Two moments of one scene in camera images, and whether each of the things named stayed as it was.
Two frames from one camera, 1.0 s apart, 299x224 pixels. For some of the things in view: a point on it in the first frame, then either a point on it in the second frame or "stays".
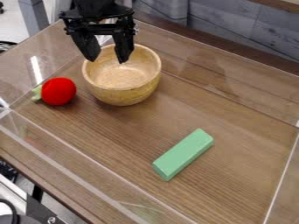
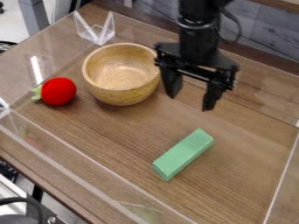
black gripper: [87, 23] -> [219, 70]
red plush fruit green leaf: [58, 91] stays
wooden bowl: [123, 83] stays
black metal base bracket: [36, 209] stays
